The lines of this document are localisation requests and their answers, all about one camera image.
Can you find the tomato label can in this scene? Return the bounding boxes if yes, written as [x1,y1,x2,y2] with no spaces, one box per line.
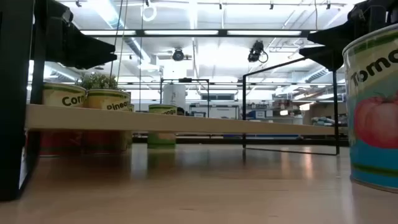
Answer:
[341,24,398,192]

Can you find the light blue rolled bundle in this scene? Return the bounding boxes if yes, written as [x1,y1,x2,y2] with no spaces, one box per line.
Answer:
[312,116,335,126]

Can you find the black overhead light bar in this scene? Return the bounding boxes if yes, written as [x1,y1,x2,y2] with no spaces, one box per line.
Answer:
[80,29,318,39]

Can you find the round black ceiling lamp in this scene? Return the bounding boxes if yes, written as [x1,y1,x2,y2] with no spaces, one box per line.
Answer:
[172,47,185,62]

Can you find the wooden shelf with black frame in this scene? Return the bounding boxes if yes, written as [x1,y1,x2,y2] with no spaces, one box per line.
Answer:
[0,0,348,202]

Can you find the black overhead camera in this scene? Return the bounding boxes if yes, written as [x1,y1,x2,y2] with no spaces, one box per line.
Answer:
[247,39,269,63]

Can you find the corn label can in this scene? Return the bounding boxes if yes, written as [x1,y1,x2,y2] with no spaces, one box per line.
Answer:
[39,82,88,157]

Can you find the green plant in slatted pot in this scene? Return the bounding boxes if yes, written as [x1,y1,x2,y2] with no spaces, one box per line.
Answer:
[75,72,121,91]

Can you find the orange label can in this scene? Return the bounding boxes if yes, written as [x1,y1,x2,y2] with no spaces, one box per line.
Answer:
[147,104,178,149]

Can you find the pineapple label can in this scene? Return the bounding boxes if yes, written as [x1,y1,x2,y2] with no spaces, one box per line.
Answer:
[82,89,132,155]

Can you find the white cylindrical tank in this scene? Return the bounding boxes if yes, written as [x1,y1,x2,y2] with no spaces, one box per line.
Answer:
[162,83,187,110]

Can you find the black background rig frame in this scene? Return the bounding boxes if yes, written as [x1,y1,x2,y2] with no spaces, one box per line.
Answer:
[159,77,211,119]

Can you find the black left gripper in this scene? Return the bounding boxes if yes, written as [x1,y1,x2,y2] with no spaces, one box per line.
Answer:
[45,0,118,70]

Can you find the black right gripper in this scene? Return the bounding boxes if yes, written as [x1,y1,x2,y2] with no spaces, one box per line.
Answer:
[298,0,398,72]

